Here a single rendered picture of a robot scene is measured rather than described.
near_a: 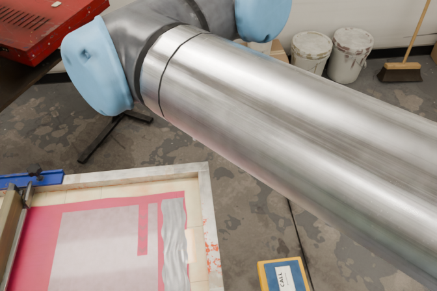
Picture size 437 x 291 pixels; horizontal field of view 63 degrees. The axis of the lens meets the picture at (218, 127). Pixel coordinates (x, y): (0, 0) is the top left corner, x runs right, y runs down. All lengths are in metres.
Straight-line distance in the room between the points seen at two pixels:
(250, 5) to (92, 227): 0.98
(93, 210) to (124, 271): 0.23
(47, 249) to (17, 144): 1.79
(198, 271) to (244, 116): 0.91
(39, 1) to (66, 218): 1.16
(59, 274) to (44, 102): 2.15
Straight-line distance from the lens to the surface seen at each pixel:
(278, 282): 1.08
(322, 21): 3.12
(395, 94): 3.26
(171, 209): 1.17
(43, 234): 1.25
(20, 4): 2.04
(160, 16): 0.29
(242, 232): 2.20
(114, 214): 1.21
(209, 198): 1.15
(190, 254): 1.11
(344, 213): 0.19
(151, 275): 1.10
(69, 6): 1.93
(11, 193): 1.24
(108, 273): 1.13
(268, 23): 0.36
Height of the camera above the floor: 1.98
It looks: 48 degrees down
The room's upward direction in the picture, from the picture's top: straight up
